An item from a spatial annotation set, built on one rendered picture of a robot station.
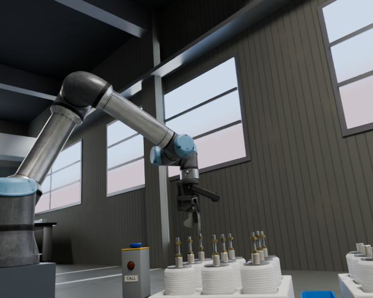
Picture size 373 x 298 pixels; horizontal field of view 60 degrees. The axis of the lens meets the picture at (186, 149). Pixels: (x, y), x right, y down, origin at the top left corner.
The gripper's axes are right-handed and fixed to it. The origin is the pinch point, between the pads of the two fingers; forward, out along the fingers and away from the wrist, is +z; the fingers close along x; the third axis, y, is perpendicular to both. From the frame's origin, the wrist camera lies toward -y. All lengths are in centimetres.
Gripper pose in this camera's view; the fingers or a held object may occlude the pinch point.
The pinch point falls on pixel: (199, 232)
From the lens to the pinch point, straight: 127.4
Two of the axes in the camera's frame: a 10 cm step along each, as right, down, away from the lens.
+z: 0.7, 9.6, -2.6
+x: -2.0, -2.4, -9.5
